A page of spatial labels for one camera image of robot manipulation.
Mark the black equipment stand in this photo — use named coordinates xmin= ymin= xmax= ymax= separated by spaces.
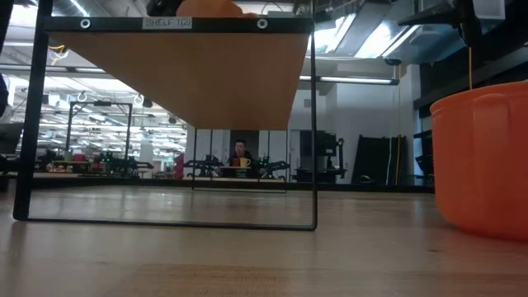
xmin=293 ymin=130 xmax=348 ymax=183

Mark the long ceiling light fixture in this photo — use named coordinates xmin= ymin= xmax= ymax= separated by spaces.
xmin=299 ymin=74 xmax=400 ymax=86

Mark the black pegboard cart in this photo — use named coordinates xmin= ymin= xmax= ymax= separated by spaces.
xmin=413 ymin=130 xmax=435 ymax=186

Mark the black background gantry frame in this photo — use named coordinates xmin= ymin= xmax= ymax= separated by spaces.
xmin=65 ymin=101 xmax=134 ymax=162

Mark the black leaning panel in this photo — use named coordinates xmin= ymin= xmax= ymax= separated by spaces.
xmin=351 ymin=134 xmax=408 ymax=186

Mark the wooden shelf with black frame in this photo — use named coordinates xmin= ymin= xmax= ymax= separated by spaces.
xmin=12 ymin=0 xmax=318 ymax=232

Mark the white shelf label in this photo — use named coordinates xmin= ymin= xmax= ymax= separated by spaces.
xmin=142 ymin=16 xmax=193 ymax=31

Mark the grey ceiling air duct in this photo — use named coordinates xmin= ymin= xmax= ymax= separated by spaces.
xmin=313 ymin=0 xmax=507 ymax=59

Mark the large orange plastic cup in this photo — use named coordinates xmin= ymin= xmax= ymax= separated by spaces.
xmin=429 ymin=81 xmax=528 ymax=243

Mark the person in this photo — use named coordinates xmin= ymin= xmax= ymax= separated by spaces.
xmin=227 ymin=139 xmax=255 ymax=179

